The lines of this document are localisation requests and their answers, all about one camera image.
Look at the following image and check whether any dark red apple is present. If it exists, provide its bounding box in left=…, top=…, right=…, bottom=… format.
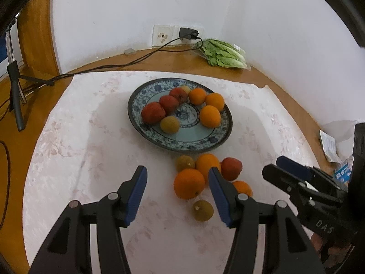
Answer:
left=221, top=157, right=243, bottom=181

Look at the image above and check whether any yellow-green fruit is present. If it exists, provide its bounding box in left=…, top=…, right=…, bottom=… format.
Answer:
left=192, top=200, right=214, bottom=222
left=160, top=116, right=180, bottom=134
left=180, top=85, right=190, bottom=95

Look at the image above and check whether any oval orange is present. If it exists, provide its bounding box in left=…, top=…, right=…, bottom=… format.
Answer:
left=195, top=153, right=222, bottom=186

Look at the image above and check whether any small orange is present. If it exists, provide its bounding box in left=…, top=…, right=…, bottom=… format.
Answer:
left=199, top=105, right=221, bottom=129

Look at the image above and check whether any large orange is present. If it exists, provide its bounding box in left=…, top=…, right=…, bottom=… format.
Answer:
left=189, top=87, right=207, bottom=106
left=173, top=168, right=205, bottom=200

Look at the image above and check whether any small orange edge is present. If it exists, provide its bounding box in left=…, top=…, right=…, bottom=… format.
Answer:
left=205, top=93, right=224, bottom=112

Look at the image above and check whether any green-brown fruit pile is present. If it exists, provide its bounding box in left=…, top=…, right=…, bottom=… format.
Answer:
left=175, top=155, right=195, bottom=173

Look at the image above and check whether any large front orange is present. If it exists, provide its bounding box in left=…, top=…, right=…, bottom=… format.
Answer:
left=189, top=87, right=207, bottom=106

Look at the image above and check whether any red apple pile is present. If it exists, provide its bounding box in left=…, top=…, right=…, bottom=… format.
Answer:
left=169, top=87, right=188, bottom=105
left=141, top=102, right=166, bottom=124

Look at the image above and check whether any red apple with stem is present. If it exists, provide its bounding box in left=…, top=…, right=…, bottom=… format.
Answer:
left=159, top=95, right=179, bottom=116

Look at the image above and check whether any person's right hand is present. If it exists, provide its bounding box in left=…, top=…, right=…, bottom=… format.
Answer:
left=310, top=233, right=353, bottom=269

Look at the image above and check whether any blue white tissue pack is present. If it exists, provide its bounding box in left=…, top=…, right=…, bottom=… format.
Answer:
left=334, top=156, right=354, bottom=186

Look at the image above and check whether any white paper packet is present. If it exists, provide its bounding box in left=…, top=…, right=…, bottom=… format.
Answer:
left=319, top=130, right=342, bottom=163

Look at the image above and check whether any white floral tablecloth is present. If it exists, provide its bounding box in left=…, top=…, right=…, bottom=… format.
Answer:
left=23, top=72, right=317, bottom=273

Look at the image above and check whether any blue patterned ceramic plate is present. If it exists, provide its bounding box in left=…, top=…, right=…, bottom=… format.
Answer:
left=128, top=77, right=233, bottom=153

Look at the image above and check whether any bagged green lettuce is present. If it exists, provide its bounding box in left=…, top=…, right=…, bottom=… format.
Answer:
left=198, top=39, right=251, bottom=71

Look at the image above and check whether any black tripod stand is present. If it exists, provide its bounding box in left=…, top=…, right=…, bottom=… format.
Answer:
left=7, top=61, right=55, bottom=132

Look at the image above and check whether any black power adapter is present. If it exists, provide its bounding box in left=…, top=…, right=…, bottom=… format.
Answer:
left=179, top=27, right=199, bottom=40

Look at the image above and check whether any small grey block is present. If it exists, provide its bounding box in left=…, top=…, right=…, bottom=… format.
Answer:
left=124, top=48, right=136, bottom=56

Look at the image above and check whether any black power cable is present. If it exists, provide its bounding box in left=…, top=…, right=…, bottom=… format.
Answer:
left=0, top=33, right=204, bottom=230

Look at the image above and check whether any white wall socket panel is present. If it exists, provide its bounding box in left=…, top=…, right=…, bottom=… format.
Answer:
left=151, top=25, right=199, bottom=47

